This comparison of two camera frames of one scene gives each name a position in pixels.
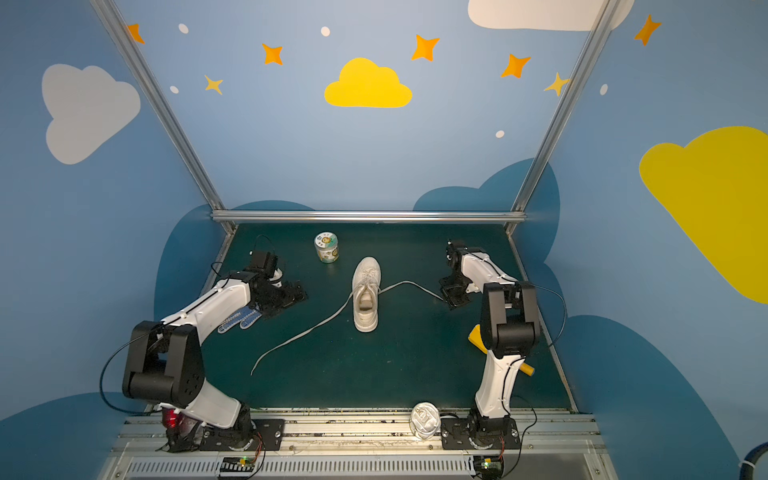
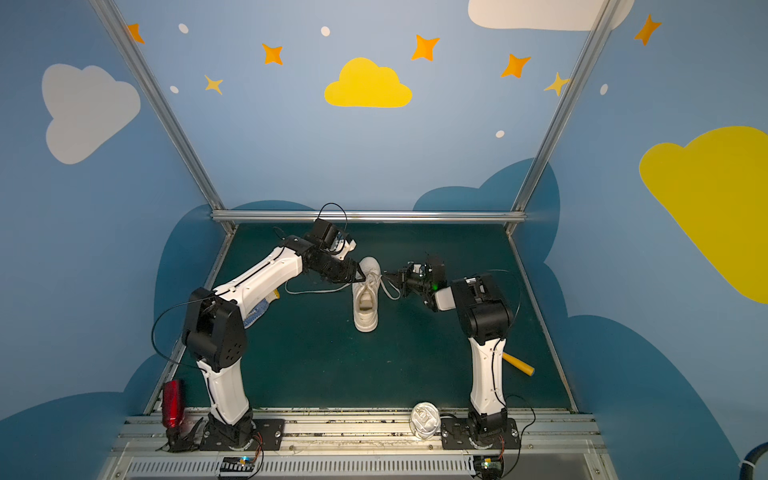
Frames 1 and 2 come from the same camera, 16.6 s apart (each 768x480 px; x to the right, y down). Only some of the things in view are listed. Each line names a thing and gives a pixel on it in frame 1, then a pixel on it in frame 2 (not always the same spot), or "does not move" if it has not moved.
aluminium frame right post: (518, 214) does not move
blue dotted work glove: (246, 318) does not move
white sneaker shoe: (366, 282) does not move
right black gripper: (453, 288) -> (411, 280)
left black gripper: (288, 293) -> (341, 270)
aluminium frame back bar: (367, 216) does not move
